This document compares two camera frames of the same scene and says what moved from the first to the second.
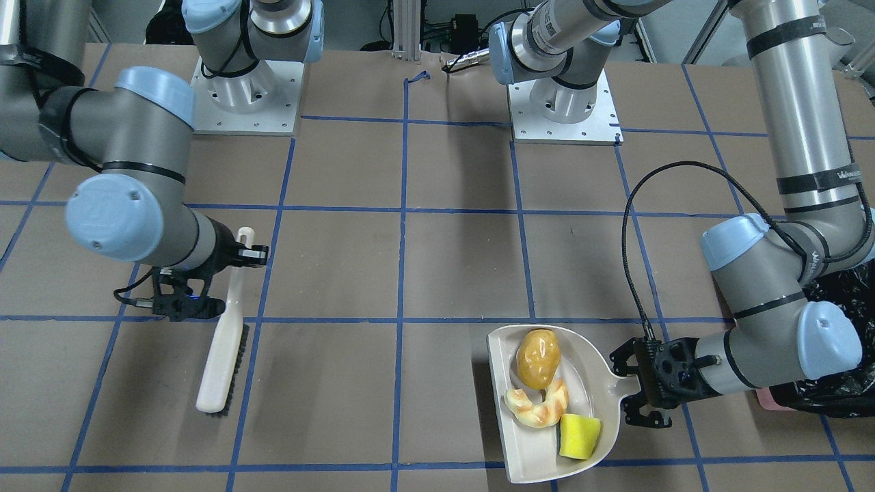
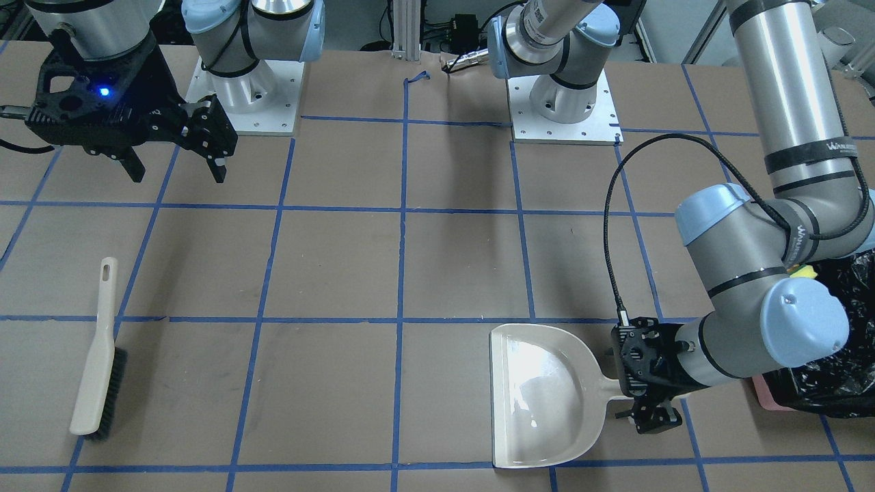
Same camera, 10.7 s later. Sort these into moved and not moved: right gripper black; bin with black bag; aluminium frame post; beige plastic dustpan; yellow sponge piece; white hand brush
Moved: yellow sponge piece; beige plastic dustpan; right gripper black; white hand brush
Not moved: bin with black bag; aluminium frame post
